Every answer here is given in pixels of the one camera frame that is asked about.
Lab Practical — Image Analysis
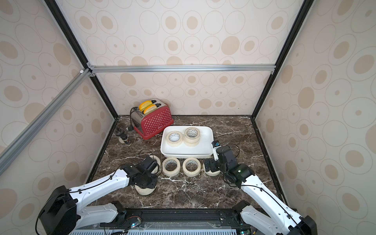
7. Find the silver left side rail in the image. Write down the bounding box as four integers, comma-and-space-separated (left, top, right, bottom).
1, 68, 91, 174

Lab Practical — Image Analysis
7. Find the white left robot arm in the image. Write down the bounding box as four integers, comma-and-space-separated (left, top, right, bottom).
36, 158, 160, 235

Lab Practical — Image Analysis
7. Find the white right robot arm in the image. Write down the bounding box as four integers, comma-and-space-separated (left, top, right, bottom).
204, 158, 318, 235

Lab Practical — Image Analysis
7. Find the cream masking tape roll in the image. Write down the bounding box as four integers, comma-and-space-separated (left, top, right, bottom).
183, 158, 201, 177
163, 158, 181, 177
150, 155, 161, 174
135, 185, 156, 196
183, 127, 201, 147
165, 131, 183, 147
202, 165, 221, 177

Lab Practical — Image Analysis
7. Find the rear yellow bread slice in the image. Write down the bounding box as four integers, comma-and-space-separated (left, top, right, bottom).
139, 100, 153, 112

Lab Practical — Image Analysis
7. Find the dark pepper grinder bottle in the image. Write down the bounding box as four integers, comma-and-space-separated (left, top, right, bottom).
119, 133, 131, 146

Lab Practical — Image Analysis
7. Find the red polka dot toaster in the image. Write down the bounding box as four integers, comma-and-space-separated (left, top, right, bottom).
129, 98, 174, 140

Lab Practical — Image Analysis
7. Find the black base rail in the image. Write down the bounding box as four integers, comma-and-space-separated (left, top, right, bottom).
99, 209, 253, 235

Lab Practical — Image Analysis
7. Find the black vertical frame post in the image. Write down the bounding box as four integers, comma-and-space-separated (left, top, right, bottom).
251, 0, 314, 120

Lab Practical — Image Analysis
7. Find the black left frame post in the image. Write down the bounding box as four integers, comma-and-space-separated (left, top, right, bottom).
44, 0, 119, 119

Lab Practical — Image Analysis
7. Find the silver horizontal rear rail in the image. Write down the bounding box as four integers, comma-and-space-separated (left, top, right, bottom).
90, 64, 276, 73

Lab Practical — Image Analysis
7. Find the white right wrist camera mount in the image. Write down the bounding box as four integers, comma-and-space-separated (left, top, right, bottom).
211, 141, 238, 171

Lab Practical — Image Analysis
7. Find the white plastic storage box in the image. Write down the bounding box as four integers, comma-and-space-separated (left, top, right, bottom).
160, 126, 213, 159

